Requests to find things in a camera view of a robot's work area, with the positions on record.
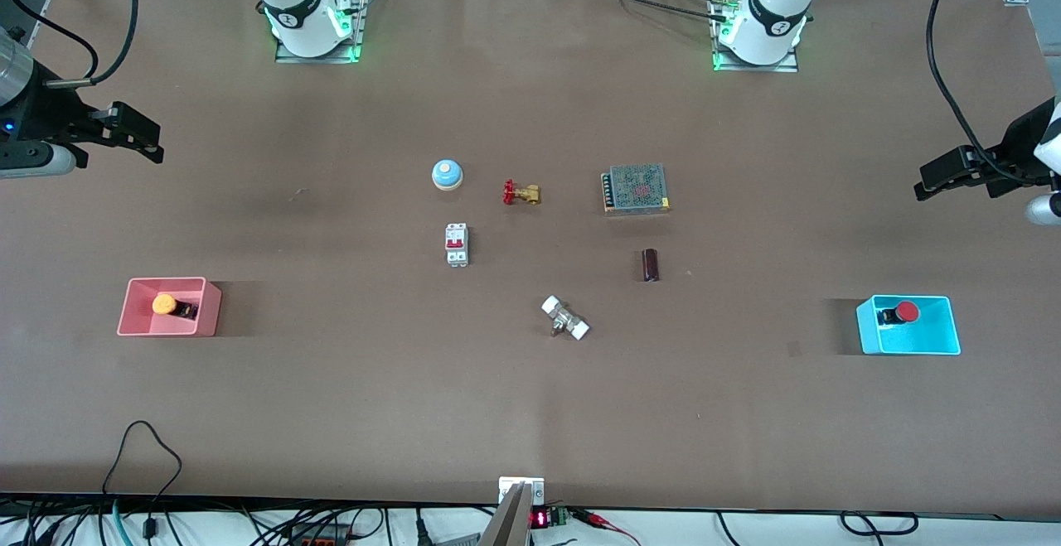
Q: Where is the cyan plastic bin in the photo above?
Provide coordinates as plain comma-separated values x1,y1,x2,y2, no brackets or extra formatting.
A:
855,294,962,356

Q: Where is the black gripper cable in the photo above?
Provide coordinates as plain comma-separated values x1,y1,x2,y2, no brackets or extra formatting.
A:
0,0,138,88
926,0,1022,184

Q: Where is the thin black looped cable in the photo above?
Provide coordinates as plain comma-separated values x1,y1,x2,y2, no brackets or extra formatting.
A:
101,420,184,540

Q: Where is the metal mesh power supply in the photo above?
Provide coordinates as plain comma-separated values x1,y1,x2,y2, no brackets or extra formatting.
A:
601,163,671,215

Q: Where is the yellow mushroom push button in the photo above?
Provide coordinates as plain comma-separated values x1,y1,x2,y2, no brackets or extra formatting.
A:
152,293,201,321

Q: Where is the steel valve with white caps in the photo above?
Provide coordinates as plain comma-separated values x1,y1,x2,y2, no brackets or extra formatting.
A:
540,295,591,342

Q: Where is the aluminium camera mount bar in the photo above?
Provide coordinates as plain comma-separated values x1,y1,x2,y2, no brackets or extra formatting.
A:
478,476,547,546

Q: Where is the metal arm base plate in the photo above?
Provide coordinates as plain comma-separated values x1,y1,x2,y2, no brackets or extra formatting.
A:
710,0,800,75
274,0,371,65

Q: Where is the pink plastic bin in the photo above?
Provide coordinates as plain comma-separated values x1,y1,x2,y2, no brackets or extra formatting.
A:
116,277,223,338

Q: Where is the red clip lead wire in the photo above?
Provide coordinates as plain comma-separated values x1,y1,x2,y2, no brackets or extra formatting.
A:
576,509,646,546

